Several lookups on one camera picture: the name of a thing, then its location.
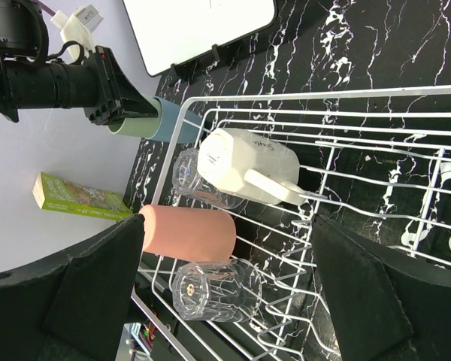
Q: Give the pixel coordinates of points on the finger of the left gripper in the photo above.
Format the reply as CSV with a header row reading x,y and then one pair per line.
x,y
122,88
145,107

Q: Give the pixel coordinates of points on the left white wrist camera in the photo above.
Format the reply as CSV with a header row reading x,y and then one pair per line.
x,y
79,26

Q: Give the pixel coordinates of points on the white wire dish rack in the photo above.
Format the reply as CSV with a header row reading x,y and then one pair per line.
x,y
376,161

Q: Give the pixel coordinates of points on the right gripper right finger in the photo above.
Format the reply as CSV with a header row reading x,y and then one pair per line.
x,y
383,304

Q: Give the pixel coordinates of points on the white faceted mug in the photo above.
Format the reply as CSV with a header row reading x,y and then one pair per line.
x,y
244,164

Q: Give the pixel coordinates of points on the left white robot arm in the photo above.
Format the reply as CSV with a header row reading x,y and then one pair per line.
x,y
33,78

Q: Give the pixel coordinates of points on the green plastic cup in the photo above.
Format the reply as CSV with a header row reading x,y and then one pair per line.
x,y
142,127

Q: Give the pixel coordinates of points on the pink plastic cup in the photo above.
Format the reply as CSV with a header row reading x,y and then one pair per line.
x,y
188,234

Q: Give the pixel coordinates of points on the clear glass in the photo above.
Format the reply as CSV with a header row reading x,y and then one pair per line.
x,y
188,182
228,291

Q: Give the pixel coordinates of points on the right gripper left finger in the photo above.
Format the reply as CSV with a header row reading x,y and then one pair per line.
x,y
72,305

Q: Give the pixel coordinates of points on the green box with wood top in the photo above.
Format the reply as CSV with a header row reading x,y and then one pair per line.
x,y
53,193

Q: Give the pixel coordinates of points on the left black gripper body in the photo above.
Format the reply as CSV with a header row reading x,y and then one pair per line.
x,y
90,83

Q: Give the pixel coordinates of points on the white dry-erase board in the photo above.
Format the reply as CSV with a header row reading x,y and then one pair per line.
x,y
176,32

